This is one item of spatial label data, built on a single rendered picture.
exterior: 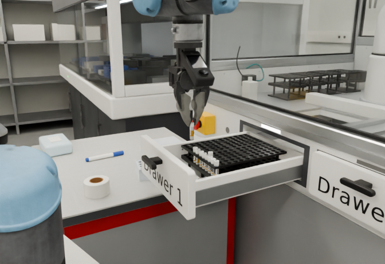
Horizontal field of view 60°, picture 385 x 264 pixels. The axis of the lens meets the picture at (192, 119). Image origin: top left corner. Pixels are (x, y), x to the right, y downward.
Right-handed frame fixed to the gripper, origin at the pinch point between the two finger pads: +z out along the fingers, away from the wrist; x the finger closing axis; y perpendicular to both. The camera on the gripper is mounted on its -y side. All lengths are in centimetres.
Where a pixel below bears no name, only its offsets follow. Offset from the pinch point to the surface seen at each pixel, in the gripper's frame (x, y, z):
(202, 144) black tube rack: -4.3, 3.0, 7.9
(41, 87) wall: 34, 411, 51
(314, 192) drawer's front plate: -22.4, -21.3, 15.1
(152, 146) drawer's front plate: 10.8, 1.2, 5.4
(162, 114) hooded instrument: -20, 80, 19
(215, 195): 2.1, -16.5, 12.6
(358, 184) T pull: -20.1, -34.4, 6.8
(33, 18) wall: 33, 411, -37
